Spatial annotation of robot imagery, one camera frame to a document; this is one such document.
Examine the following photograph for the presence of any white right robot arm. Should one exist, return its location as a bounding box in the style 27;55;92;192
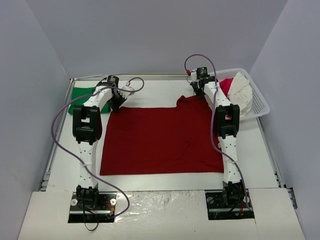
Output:
188;67;244;207

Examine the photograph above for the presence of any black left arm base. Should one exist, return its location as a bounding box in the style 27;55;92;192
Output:
68;192;117;224

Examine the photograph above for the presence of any folded green t shirt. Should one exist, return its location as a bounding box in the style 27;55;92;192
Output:
68;86;111;116

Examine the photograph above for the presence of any thin black cable loop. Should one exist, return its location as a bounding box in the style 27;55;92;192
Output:
83;212;100;232

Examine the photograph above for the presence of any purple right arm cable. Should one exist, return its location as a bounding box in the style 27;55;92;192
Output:
184;54;252;210

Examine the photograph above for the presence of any pink t shirt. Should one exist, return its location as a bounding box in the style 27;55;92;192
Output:
219;77;234;97

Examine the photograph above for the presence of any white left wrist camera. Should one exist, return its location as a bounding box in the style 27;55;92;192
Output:
118;85;135;99

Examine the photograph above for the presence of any cream white t shirt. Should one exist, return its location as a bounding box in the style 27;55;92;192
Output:
227;72;253;117

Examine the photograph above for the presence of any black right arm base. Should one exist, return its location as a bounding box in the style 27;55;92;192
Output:
205;190;255;221

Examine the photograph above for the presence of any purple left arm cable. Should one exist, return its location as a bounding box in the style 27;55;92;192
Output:
50;77;145;218

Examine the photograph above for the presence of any white foam front board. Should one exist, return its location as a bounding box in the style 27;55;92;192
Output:
19;188;304;240

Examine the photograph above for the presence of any dark red t shirt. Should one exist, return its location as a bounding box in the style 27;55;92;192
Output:
99;96;224;176

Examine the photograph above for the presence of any white plastic laundry basket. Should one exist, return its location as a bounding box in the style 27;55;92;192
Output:
216;68;270;121

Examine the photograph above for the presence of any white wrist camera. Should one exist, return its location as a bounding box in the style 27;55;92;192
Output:
118;85;135;99
186;68;200;82

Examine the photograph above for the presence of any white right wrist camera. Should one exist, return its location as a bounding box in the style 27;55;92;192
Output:
186;68;200;82

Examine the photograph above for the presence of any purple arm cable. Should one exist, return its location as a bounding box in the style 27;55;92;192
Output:
50;77;145;218
184;54;252;210

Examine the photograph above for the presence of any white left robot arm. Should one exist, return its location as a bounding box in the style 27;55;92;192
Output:
72;75;134;209

